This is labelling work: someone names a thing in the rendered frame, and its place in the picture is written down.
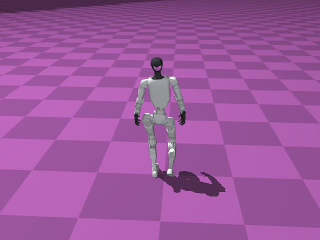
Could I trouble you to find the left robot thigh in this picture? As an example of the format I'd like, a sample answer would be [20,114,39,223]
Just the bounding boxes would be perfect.
[142,113,157,147]

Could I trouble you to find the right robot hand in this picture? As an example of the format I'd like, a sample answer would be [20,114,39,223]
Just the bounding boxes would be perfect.
[178,111,186,125]

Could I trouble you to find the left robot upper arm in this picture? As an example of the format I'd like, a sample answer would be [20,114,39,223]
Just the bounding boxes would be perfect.
[136,79,148,105]

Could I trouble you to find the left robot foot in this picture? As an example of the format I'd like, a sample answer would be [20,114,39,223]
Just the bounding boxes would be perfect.
[152,163,159,178]

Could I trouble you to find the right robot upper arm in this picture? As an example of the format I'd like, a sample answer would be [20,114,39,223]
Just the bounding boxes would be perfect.
[168,76,183,102]

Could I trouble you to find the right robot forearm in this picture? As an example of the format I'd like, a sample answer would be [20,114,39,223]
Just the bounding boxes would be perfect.
[177,95,186,114]

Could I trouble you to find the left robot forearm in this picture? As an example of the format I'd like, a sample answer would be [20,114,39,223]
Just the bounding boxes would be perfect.
[134,97,142,116]

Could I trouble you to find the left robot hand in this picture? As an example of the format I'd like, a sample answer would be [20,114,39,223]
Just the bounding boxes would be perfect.
[134,113,141,126]

